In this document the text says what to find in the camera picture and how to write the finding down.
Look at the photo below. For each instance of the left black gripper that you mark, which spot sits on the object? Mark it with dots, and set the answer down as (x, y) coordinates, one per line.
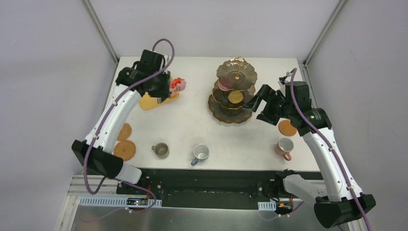
(167, 90)

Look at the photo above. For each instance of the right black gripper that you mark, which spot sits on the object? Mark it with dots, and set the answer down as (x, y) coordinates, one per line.
(267, 104)

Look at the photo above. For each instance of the red strawberry donut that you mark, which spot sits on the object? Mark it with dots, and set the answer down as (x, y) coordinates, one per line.
(178, 84)

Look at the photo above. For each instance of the pink handled metal tongs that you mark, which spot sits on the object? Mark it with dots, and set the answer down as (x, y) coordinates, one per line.
(174, 91)

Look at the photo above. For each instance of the round tan cookie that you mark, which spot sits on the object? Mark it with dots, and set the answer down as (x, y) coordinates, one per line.
(235, 96)

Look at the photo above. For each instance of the pink frosted donut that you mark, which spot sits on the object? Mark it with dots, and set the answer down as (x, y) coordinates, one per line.
(222, 87)

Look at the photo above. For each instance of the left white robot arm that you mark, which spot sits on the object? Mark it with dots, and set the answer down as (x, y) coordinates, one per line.
(95, 153)

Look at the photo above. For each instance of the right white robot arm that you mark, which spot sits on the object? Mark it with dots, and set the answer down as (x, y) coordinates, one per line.
(342, 200)

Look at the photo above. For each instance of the yellow serving tray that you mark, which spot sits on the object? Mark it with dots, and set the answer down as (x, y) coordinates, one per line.
(147, 102)

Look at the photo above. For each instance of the orange round coaster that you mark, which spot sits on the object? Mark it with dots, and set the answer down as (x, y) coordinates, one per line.
(286, 129)

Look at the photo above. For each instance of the three tier glass stand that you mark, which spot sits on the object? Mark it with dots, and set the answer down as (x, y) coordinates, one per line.
(235, 86)

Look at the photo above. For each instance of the pink mug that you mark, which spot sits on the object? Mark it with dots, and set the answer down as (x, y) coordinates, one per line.
(283, 148)

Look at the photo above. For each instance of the grey small cup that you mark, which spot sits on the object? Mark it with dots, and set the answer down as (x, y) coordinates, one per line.
(161, 150)

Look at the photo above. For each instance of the blue grey mug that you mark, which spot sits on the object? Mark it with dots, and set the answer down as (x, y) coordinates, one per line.
(201, 154)

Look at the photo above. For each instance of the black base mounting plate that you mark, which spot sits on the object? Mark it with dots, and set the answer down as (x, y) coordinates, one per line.
(212, 189)

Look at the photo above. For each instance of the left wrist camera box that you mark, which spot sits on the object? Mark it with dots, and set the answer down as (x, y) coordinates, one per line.
(166, 59)

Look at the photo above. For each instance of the right white cable duct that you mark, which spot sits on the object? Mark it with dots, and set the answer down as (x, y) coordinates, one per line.
(267, 206)

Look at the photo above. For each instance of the white cable duct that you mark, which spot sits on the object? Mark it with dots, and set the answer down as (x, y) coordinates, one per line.
(267, 206)
(108, 201)

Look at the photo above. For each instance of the left white cable duct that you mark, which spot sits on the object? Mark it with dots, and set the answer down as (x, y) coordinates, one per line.
(108, 201)

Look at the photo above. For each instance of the aluminium frame rail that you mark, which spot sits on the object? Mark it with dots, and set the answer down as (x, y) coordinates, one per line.
(77, 186)

